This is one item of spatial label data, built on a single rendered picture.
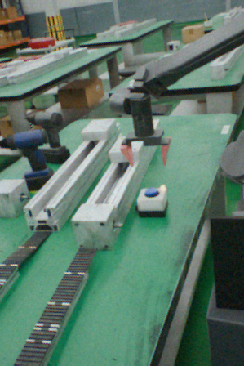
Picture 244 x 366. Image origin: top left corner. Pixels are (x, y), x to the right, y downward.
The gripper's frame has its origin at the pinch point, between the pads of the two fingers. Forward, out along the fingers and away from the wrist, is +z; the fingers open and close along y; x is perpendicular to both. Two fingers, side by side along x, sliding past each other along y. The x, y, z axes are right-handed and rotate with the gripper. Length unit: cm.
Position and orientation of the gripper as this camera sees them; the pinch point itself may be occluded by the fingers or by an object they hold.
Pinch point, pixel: (148, 162)
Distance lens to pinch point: 116.3
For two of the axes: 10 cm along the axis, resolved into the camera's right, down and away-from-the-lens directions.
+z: 1.5, 8.9, 4.3
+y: -9.6, 0.2, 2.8
